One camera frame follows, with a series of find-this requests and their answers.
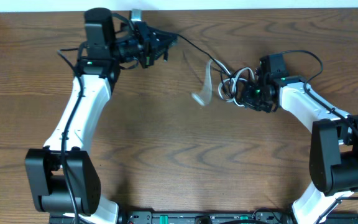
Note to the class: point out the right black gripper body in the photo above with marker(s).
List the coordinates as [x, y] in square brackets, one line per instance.
[255, 98]

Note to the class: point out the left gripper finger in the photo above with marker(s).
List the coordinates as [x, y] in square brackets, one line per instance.
[164, 36]
[163, 52]

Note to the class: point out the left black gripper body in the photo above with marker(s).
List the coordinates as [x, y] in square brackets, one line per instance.
[146, 47]

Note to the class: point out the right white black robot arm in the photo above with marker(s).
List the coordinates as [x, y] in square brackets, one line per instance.
[333, 162]

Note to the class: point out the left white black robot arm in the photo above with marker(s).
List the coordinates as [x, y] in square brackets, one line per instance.
[61, 176]

